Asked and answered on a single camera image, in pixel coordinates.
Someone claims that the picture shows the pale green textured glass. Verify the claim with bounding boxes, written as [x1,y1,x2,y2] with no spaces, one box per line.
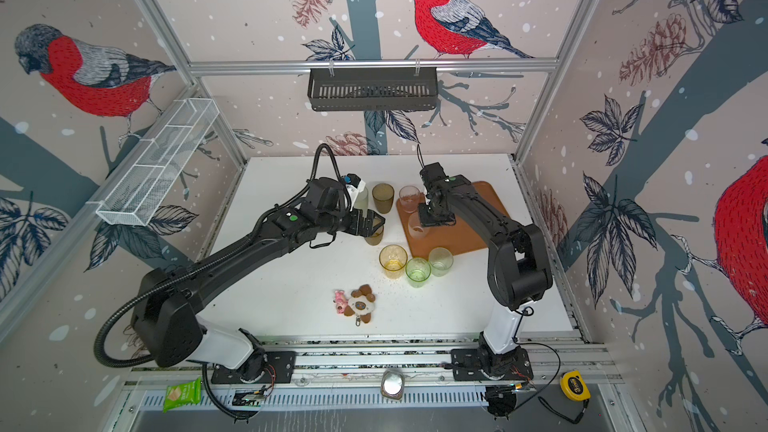
[428,247,454,277]

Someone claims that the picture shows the yellow clear glass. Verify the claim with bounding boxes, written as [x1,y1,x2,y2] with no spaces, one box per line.
[379,244,409,280]

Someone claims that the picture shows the pink ribbed clear glass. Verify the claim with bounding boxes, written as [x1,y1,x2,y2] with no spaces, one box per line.
[398,185,423,214]

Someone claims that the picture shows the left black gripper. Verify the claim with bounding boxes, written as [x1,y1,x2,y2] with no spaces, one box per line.
[317,205,387,236]

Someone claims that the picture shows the brown flower plush keychain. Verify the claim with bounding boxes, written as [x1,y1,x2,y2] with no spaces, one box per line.
[342,284,376,326]

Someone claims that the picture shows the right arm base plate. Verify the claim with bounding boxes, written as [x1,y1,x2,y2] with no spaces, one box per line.
[448,346,533,382]

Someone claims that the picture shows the black corrugated cable hose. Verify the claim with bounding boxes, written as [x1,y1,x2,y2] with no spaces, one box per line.
[93,269,199,369]

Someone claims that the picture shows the tall pale green glass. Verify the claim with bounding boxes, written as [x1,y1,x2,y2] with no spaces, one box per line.
[353,185,369,211]

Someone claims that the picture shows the black hanging wire basket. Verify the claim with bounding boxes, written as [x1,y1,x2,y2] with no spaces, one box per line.
[307,67,439,112]

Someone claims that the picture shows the yellow tape measure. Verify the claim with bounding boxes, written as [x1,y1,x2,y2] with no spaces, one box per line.
[560,370,591,402]

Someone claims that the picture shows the pink small toy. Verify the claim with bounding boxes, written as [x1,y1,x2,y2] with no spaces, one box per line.
[334,290,353,316]

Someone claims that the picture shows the short brown textured glass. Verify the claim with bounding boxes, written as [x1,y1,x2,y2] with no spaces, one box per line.
[365,226,384,246]

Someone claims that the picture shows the bright green clear glass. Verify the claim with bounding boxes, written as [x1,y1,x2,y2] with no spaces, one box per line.
[405,257,431,288]

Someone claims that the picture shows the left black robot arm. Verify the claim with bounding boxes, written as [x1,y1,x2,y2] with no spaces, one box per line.
[131,177,385,382]

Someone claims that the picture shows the tall brown textured glass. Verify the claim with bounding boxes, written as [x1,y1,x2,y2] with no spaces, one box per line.
[371,183,394,215]

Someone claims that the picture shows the white mesh wall shelf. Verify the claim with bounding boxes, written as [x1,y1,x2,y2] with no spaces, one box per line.
[96,98,219,226]

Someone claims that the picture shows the pink textured glass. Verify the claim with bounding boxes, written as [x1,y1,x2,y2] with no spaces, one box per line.
[407,212,429,240]

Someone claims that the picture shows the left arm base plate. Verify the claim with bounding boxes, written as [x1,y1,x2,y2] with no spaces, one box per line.
[211,351,297,385]

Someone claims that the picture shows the silver round knob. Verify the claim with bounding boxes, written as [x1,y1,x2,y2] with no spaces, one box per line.
[380,369,405,401]

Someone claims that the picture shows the green snack packet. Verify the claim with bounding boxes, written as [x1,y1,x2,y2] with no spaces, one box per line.
[162,378,202,413]

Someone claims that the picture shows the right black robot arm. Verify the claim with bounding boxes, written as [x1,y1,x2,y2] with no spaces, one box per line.
[418,163,553,380]

